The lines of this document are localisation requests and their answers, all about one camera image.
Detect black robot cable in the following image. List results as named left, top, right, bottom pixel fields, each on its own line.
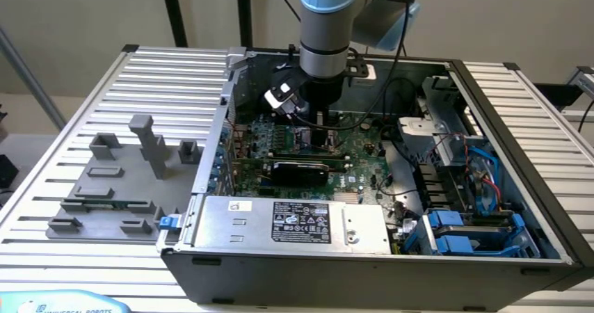
left=286, top=0, right=416, bottom=130

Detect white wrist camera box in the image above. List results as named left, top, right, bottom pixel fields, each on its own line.
left=262, top=70, right=309, bottom=116

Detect blue disk bay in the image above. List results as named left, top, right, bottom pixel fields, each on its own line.
left=401, top=207, right=541, bottom=258

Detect CPU socket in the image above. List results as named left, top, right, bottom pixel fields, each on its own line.
left=290, top=125, right=345, bottom=152

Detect silver metal drive cage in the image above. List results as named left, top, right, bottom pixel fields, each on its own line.
left=396, top=76, right=485, bottom=168

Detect teach pendant Universal Robots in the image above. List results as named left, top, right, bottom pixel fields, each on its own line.
left=0, top=289, right=130, bottom=313

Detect black tripod stand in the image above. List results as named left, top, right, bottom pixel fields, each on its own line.
left=157, top=0, right=254, bottom=48

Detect green motherboard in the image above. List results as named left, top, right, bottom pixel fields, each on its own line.
left=220, top=110, right=395, bottom=202

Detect black open PC case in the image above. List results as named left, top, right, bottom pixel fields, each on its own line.
left=157, top=47, right=594, bottom=305

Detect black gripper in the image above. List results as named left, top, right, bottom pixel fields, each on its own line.
left=298, top=76, right=347, bottom=130

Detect silver power supply unit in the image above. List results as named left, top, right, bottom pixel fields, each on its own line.
left=181, top=195, right=391, bottom=255

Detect grey parts rack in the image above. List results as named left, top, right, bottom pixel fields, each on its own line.
left=43, top=114, right=205, bottom=241

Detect blue disk wire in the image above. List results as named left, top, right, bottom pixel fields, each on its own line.
left=465, top=145, right=501, bottom=223

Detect green RAM stick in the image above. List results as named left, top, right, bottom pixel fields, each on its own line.
left=62, top=198, right=149, bottom=211

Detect blue case latch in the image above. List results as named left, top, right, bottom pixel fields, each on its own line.
left=157, top=214, right=181, bottom=231

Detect black fan shroud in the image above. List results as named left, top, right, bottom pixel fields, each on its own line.
left=412, top=162, right=460, bottom=209

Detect black graphics card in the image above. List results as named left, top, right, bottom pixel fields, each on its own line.
left=269, top=160, right=330, bottom=188

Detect red disk wire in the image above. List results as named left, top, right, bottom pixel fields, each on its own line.
left=463, top=142, right=503, bottom=202

